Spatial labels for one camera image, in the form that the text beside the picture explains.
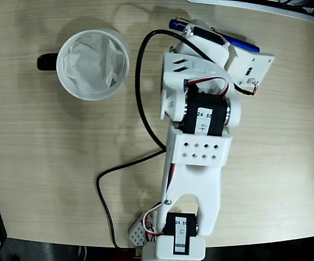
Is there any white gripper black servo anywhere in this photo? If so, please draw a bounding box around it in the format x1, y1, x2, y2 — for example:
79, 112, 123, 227
172, 18, 235, 67

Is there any blue pen with metal clip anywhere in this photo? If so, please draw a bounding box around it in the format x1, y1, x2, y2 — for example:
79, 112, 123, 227
169, 18, 261, 54

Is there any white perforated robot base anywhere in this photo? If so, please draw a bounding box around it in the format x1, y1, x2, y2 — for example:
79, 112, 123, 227
129, 213, 158, 247

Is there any silver flat stand plate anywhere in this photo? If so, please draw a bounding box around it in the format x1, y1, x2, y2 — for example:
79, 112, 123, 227
186, 0, 314, 23

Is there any crumpled white tissue paper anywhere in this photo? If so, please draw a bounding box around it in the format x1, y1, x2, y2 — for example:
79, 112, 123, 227
63, 36, 127, 95

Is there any red white black servo wire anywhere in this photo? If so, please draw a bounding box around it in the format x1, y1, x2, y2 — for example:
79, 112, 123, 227
184, 77, 230, 96
143, 163, 178, 242

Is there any black camera cable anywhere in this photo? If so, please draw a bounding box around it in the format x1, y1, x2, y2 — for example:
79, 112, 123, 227
96, 29, 259, 251

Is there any white mug with black handle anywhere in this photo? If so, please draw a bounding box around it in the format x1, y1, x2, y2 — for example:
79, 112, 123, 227
36, 29, 130, 102

